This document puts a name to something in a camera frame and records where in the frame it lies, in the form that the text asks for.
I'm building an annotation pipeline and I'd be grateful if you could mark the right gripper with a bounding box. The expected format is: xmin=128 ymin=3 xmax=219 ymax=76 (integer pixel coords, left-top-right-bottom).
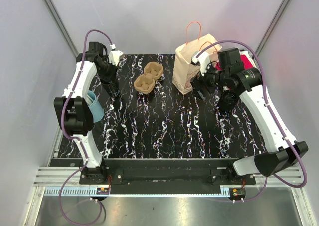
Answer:
xmin=189 ymin=60 xmax=229 ymax=101

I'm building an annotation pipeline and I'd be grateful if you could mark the black coffee cup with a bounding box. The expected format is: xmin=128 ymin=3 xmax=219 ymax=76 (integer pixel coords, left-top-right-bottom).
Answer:
xmin=104 ymin=81 xmax=120 ymax=98
xmin=218 ymin=90 xmax=239 ymax=112

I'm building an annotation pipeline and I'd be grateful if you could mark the beige paper takeout bag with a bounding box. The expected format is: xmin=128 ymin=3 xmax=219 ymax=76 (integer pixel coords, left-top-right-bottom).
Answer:
xmin=172 ymin=22 xmax=223 ymax=95

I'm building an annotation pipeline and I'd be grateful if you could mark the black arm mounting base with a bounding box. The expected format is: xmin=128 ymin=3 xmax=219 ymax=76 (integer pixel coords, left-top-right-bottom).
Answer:
xmin=80 ymin=159 xmax=256 ymax=186

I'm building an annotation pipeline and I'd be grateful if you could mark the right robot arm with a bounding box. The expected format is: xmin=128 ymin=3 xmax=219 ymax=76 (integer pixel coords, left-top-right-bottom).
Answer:
xmin=191 ymin=48 xmax=309 ymax=184

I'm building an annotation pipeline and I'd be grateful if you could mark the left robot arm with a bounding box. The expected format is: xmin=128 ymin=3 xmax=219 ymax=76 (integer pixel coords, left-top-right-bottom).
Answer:
xmin=53 ymin=42 xmax=124 ymax=184

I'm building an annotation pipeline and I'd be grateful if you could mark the lower brown pulp cup carrier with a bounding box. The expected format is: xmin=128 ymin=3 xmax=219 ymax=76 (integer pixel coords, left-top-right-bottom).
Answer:
xmin=134 ymin=62 xmax=164 ymax=94

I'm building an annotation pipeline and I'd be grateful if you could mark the light blue holder cup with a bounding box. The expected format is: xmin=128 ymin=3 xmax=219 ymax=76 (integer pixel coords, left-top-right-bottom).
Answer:
xmin=86 ymin=90 xmax=104 ymax=123

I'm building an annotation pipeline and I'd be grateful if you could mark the red cloth napkin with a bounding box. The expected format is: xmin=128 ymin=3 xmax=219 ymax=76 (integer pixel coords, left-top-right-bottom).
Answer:
xmin=215 ymin=55 xmax=256 ymax=70

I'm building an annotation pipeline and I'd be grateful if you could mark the black marble pattern mat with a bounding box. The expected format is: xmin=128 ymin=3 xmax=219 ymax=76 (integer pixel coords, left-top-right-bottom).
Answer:
xmin=51 ymin=53 xmax=282 ymax=160

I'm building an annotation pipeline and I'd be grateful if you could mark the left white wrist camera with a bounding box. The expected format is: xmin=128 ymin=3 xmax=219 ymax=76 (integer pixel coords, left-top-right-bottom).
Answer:
xmin=108 ymin=44 xmax=125 ymax=66

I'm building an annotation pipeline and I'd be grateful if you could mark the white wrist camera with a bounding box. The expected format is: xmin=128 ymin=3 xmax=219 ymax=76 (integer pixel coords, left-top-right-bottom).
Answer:
xmin=108 ymin=44 xmax=125 ymax=66
xmin=191 ymin=51 xmax=211 ymax=76

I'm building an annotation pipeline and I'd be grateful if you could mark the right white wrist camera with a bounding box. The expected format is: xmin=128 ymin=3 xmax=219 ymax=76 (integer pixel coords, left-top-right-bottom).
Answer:
xmin=191 ymin=51 xmax=211 ymax=76

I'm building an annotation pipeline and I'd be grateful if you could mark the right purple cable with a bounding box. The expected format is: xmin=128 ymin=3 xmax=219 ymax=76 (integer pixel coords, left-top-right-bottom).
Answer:
xmin=194 ymin=40 xmax=308 ymax=202

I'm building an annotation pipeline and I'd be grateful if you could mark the purple cable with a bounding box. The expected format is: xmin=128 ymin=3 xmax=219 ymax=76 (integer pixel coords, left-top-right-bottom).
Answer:
xmin=194 ymin=40 xmax=308 ymax=202
xmin=58 ymin=29 xmax=117 ymax=224

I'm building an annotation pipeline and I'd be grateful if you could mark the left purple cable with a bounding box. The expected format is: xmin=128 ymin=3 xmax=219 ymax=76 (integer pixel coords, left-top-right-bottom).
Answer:
xmin=58 ymin=29 xmax=117 ymax=224

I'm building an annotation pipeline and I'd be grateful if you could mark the aluminium frame rail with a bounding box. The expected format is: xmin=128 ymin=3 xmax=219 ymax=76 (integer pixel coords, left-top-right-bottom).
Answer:
xmin=24 ymin=167 xmax=318 ymax=226

